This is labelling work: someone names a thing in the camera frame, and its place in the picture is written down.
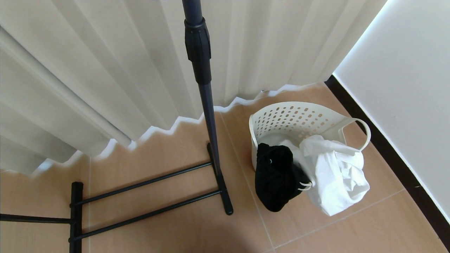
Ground black shorts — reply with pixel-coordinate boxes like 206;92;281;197
255;143;313;213

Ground white laundry basket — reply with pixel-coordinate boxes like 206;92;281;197
249;102;372;171

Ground black clothes rack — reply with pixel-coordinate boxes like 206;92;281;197
0;0;234;253

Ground white garment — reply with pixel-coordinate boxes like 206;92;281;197
278;135;370;216

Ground beige curtain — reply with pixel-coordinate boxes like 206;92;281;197
0;0;387;175

